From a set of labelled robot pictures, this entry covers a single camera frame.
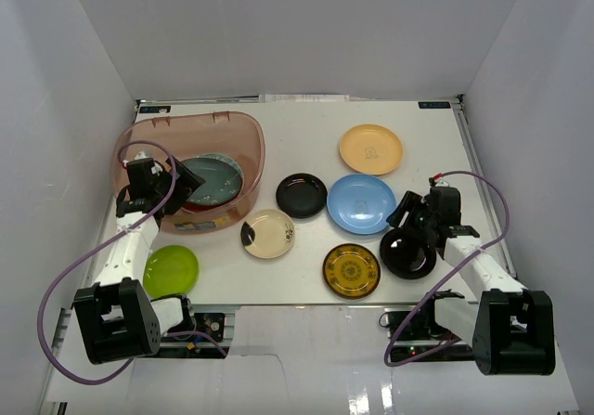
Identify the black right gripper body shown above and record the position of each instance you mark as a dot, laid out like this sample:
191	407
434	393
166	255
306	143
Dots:
422	220

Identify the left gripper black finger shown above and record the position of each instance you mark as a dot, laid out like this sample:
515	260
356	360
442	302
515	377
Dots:
178	198
185	181

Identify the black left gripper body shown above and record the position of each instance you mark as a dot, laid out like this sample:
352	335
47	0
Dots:
181	180

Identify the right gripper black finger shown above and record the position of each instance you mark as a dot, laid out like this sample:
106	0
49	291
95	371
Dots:
394	219
410	205

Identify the red and teal floral plate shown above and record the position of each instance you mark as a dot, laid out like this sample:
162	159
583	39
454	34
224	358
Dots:
194	208

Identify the dark teal ceramic plate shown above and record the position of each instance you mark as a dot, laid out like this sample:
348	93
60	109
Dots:
223	178

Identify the light blue plate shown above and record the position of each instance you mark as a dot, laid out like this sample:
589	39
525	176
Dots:
360	204

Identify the lime green plate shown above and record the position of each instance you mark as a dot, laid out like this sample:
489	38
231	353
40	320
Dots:
173	269

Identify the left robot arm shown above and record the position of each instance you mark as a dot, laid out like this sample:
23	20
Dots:
117	317

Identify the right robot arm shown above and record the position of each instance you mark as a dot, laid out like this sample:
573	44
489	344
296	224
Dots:
509	328

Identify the pink translucent plastic bin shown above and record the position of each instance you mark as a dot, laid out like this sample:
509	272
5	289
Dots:
235	134

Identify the black plate with iridescent rim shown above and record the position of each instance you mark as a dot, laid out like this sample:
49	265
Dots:
406	255

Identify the brown and yellow patterned plate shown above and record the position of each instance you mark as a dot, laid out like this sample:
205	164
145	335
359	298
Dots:
351	271

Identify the cream plate with black patch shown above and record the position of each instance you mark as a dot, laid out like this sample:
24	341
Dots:
267	234

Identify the black glossy plate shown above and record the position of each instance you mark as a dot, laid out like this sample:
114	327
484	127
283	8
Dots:
301	195

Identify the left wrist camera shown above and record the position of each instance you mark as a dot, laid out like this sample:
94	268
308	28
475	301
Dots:
144	155

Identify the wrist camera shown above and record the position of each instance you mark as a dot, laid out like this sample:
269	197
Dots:
144	155
438	181

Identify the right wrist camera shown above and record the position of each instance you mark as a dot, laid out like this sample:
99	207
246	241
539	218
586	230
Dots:
438	181

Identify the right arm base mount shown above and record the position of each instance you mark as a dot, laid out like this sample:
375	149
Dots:
427	342

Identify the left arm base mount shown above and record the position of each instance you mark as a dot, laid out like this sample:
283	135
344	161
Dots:
212	324

